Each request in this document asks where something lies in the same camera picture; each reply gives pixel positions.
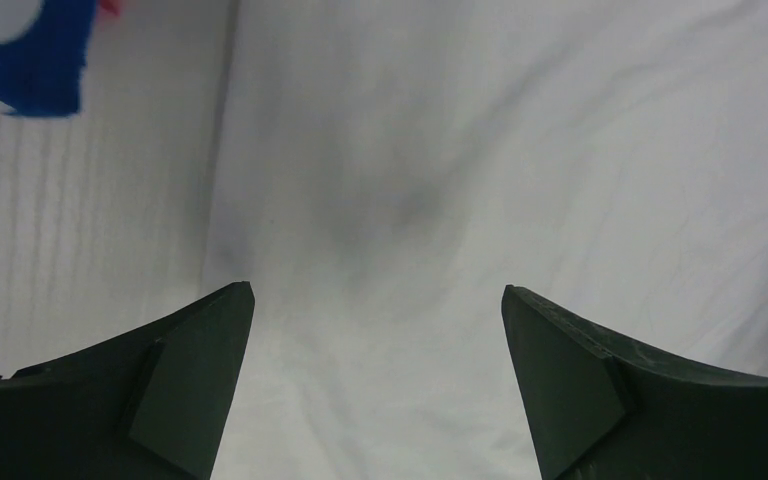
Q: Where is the folded blue printed t-shirt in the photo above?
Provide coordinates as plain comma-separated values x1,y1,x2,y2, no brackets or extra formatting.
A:
0,0,99,119

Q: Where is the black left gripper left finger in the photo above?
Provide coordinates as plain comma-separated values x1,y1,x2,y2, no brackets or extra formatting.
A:
0,282,255,479

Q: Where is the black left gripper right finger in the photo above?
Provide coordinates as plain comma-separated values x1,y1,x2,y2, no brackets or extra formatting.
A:
501,285,768,479

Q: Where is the white printed t-shirt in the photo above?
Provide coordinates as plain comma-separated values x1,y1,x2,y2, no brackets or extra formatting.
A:
204,1,768,479

